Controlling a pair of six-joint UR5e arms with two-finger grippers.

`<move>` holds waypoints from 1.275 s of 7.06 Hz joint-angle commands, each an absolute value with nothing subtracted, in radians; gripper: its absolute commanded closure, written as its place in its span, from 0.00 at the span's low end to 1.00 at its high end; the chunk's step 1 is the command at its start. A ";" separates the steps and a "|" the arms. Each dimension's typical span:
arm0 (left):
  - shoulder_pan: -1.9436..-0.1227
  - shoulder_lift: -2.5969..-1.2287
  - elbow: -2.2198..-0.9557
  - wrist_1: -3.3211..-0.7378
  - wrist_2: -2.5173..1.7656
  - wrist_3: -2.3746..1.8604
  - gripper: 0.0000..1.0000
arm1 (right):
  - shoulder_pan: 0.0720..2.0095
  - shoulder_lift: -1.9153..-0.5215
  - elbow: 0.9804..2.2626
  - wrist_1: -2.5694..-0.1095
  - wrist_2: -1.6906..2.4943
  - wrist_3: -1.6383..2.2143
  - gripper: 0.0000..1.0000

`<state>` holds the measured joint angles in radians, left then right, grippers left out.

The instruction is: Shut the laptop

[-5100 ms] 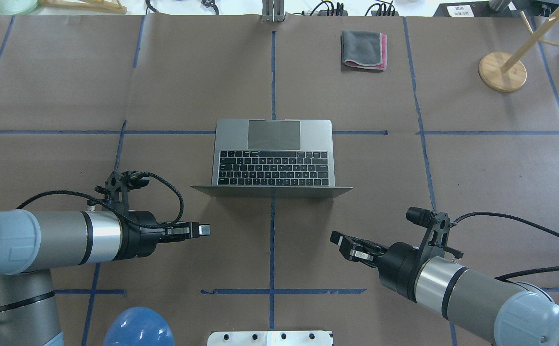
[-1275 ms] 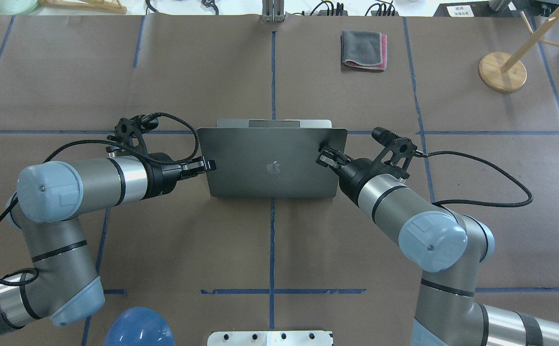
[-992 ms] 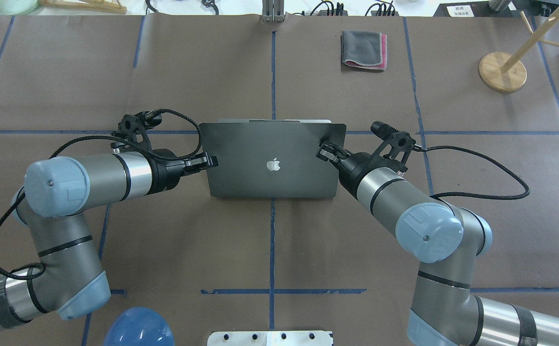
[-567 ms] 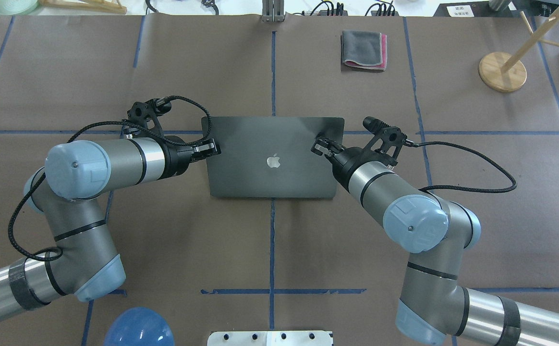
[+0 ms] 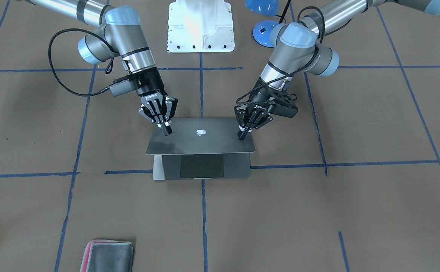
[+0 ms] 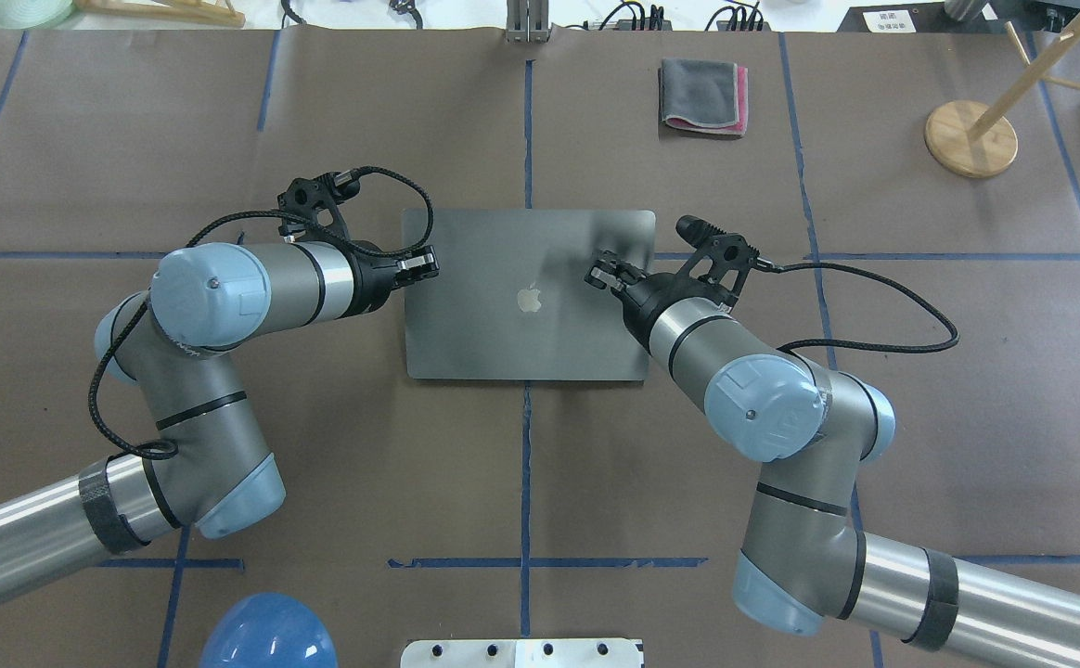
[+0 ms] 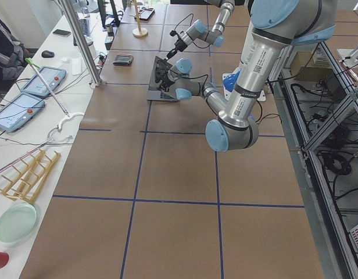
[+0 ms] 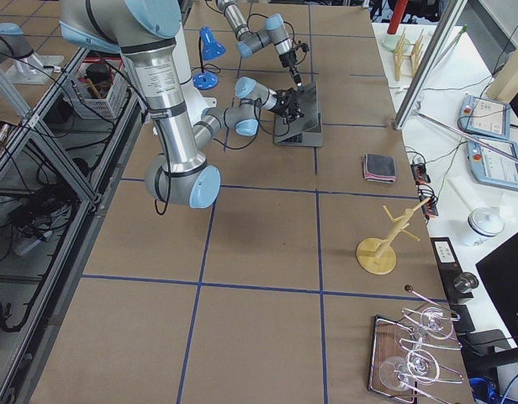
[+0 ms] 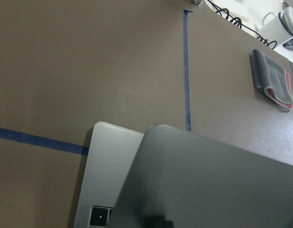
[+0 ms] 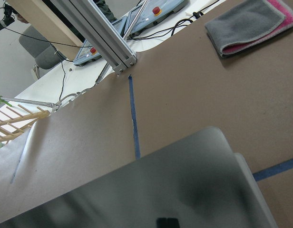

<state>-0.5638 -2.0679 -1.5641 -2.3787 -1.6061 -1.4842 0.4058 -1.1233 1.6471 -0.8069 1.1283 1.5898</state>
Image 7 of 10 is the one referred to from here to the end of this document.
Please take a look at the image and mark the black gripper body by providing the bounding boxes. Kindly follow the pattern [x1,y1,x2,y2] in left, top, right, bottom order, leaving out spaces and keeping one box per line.
[155,59,175,91]
[170,30,187,52]

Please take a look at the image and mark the grey laptop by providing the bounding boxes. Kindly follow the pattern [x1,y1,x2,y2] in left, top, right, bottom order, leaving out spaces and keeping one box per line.
[146,56,177,102]

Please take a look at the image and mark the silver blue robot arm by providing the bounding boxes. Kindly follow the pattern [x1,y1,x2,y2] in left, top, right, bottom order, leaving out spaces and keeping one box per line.
[153,1,337,152]
[165,0,235,60]

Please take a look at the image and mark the dark folded wallet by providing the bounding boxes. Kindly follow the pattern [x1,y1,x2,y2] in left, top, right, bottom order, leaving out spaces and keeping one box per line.
[113,53,134,66]

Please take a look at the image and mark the blue desk lamp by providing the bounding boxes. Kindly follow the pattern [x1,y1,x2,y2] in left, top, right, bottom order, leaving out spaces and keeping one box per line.
[223,72,257,123]

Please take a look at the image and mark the black keyboard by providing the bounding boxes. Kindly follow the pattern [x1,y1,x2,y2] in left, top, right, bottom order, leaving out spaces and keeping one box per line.
[78,18,90,36]

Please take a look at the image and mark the black smartphone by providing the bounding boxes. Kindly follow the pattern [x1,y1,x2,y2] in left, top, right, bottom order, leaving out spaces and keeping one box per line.
[52,29,71,37]

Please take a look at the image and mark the far teach pendant tablet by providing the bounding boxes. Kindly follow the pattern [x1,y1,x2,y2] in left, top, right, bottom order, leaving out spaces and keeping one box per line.
[21,65,67,98]

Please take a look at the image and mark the teach pendant tablet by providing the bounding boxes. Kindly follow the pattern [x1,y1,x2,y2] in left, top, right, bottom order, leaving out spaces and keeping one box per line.
[21,65,67,98]
[0,92,45,133]

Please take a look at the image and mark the black computer mouse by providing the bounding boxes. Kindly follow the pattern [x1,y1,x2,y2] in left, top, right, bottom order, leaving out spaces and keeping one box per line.
[41,50,55,58]

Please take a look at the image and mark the cardboard box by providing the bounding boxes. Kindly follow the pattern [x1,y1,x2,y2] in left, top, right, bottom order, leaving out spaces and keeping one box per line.
[290,52,332,81]

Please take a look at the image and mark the reacher grabber stick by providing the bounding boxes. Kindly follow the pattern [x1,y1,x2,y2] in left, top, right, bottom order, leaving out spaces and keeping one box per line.
[24,58,85,145]

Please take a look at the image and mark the near teach pendant tablet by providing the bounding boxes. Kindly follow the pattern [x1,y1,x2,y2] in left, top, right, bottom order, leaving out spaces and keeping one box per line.
[0,92,45,133]

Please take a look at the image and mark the seated person grey jacket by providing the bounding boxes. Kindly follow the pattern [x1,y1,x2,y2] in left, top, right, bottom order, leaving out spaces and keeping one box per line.
[0,19,34,91]

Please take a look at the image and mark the wooden dish rack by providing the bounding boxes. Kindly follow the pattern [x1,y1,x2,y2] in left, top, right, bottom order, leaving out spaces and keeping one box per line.
[0,150,61,205]

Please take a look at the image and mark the pale green plate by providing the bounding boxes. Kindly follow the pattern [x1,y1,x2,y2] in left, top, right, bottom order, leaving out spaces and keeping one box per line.
[0,203,37,244]

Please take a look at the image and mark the aluminium frame post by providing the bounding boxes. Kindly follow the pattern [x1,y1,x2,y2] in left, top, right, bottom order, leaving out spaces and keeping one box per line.
[59,0,102,87]

